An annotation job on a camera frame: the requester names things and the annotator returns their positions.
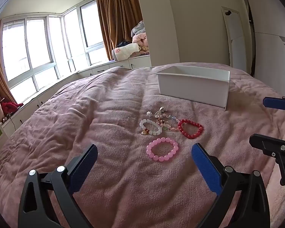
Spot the white rectangular box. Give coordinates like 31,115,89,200
156,65,231,111

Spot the pink fleece blanket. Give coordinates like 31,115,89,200
0,63,285,228

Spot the red bead bracelet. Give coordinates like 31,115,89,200
177,119,204,139

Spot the multicolour bead bracelet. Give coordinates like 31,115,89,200
157,114,180,132

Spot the red cloth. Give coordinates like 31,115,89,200
0,101,24,114

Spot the white wardrobe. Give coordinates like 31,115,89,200
237,0,285,93

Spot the pink bead bracelet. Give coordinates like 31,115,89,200
146,137,180,162

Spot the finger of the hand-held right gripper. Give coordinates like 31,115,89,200
249,134,285,187
263,96,285,112

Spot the white door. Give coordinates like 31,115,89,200
221,6,247,70

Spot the pile of folded blankets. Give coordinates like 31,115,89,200
131,21,150,58

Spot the white pink plush pillow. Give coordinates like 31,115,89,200
112,43,141,61

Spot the large bay window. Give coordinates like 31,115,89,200
0,0,110,98

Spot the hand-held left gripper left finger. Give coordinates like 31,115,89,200
18,144,98,228

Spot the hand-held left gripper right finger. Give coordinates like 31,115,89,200
191,143,271,228

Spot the white bead bracelet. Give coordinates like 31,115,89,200
139,119,162,136

